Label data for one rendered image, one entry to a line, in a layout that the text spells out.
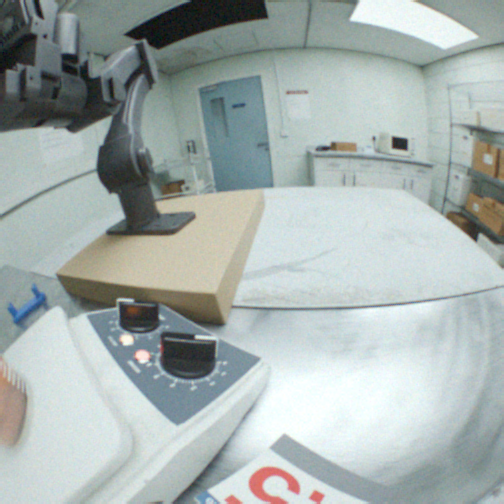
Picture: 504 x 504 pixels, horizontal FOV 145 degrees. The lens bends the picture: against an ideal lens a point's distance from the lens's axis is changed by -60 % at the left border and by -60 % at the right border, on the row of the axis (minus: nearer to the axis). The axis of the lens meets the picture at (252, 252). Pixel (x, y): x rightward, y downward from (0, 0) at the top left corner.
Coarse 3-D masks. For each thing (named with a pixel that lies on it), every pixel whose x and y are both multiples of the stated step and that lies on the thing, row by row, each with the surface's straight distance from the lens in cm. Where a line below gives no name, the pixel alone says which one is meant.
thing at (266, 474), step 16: (256, 464) 13; (272, 464) 14; (240, 480) 13; (256, 480) 13; (272, 480) 13; (288, 480) 14; (304, 480) 14; (224, 496) 12; (240, 496) 12; (256, 496) 13; (272, 496) 13; (288, 496) 13; (304, 496) 14; (320, 496) 14
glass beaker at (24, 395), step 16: (0, 352) 13; (0, 368) 11; (16, 368) 13; (0, 384) 11; (16, 384) 12; (32, 384) 13; (0, 400) 11; (16, 400) 11; (32, 400) 12; (0, 416) 11; (16, 416) 11; (0, 432) 11; (16, 432) 12; (0, 448) 13; (16, 448) 12
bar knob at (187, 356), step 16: (160, 336) 11; (176, 336) 11; (192, 336) 11; (208, 336) 11; (160, 352) 12; (176, 352) 11; (192, 352) 11; (208, 352) 11; (176, 368) 11; (192, 368) 11; (208, 368) 11
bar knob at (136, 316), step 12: (120, 300) 15; (132, 300) 15; (144, 300) 16; (120, 312) 16; (132, 312) 15; (144, 312) 15; (156, 312) 15; (120, 324) 16; (132, 324) 15; (144, 324) 15; (156, 324) 15
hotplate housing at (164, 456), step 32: (96, 352) 14; (128, 384) 11; (256, 384) 12; (128, 416) 10; (160, 416) 10; (224, 416) 11; (160, 448) 9; (192, 448) 10; (128, 480) 10; (160, 480) 11; (192, 480) 14
